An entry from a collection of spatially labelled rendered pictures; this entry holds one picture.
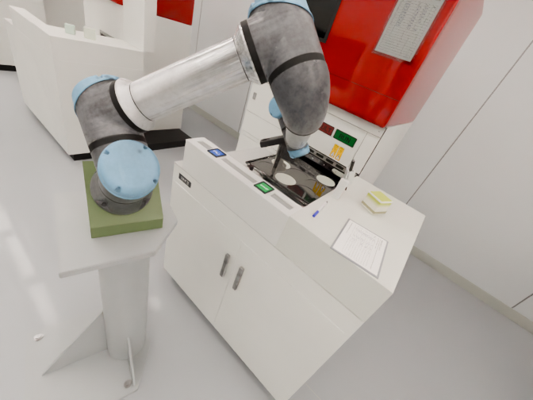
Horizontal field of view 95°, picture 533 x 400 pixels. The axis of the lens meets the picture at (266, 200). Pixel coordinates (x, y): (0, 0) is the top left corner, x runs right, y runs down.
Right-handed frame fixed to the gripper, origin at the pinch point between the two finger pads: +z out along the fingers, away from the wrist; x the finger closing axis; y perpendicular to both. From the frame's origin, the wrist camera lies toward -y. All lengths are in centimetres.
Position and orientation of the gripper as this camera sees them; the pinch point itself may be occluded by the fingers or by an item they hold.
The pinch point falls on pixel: (272, 171)
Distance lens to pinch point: 111.1
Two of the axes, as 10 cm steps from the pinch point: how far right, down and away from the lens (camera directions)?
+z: -2.9, 7.9, 5.4
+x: 0.9, -5.4, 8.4
